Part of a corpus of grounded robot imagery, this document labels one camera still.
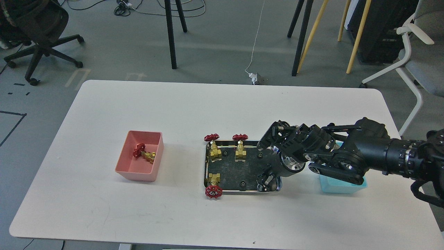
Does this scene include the blue plastic box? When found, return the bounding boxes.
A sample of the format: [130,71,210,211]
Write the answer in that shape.
[318,142,368,194]

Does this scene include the pink plastic box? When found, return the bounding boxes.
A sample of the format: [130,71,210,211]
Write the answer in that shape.
[115,130,164,182]

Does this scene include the metal tray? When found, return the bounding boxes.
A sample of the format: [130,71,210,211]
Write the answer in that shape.
[203,140,282,194]

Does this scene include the brass valve red handle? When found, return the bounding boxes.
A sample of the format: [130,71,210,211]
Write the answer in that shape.
[132,143,156,164]

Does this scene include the brass valve top left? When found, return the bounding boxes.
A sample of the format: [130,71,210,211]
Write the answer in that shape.
[204,133,222,163]

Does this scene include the white power adapter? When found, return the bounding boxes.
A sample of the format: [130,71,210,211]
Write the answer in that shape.
[248,73,267,85]

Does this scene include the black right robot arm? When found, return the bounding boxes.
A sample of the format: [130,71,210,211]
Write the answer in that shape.
[257,117,444,207]

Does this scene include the black tripod legs right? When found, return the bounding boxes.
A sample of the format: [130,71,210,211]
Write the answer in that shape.
[287,0,314,76]

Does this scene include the black tripod legs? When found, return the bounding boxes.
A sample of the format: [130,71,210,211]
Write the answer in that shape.
[163,0,188,70]
[287,0,314,76]

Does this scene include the white office chair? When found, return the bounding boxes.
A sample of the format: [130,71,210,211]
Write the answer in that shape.
[360,0,444,135]

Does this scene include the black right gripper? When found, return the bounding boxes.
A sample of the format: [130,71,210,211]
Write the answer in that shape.
[256,120,339,192]

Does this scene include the yellow wooden easel legs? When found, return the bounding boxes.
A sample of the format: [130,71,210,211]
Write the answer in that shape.
[297,0,372,74]

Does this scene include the brass valve bottom left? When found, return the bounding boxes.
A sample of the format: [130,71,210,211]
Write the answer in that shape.
[205,173,223,198]

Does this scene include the black office chair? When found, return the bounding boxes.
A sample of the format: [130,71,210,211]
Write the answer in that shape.
[1,0,84,86]

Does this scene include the brass valve top middle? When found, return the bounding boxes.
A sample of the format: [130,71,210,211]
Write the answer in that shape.
[232,134,248,162]

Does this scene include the black cabinet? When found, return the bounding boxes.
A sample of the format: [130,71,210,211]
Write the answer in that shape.
[356,0,418,64]

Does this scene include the white cable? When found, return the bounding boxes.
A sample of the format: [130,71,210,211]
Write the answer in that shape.
[245,0,266,75]

